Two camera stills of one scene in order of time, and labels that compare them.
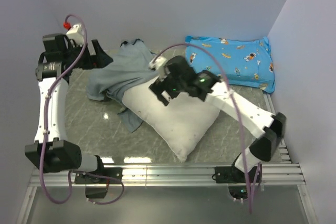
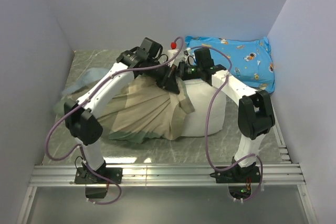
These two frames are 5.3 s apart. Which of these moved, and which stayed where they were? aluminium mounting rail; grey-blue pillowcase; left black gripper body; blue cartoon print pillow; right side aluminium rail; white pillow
Moved: left black gripper body; grey-blue pillowcase; white pillow
Stayed: right side aluminium rail; blue cartoon print pillow; aluminium mounting rail
